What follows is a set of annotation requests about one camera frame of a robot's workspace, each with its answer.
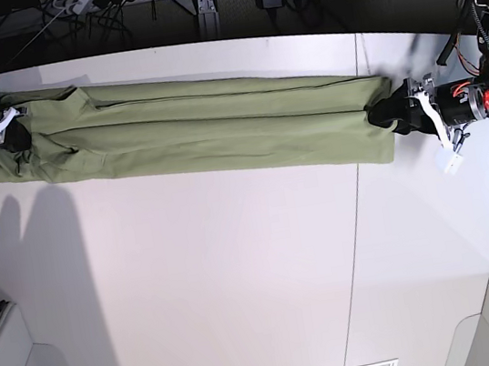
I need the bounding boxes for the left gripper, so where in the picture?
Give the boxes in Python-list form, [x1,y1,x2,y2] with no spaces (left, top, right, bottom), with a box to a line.
[366,67,489,155]

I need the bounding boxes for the green t-shirt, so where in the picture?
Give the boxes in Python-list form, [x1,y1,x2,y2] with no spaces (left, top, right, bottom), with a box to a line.
[0,76,395,184]

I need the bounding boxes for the metal table leg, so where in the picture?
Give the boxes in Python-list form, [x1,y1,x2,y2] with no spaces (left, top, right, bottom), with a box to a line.
[195,0,221,41]

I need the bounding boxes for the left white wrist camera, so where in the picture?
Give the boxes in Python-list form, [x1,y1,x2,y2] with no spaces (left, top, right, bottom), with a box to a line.
[435,147,464,175]

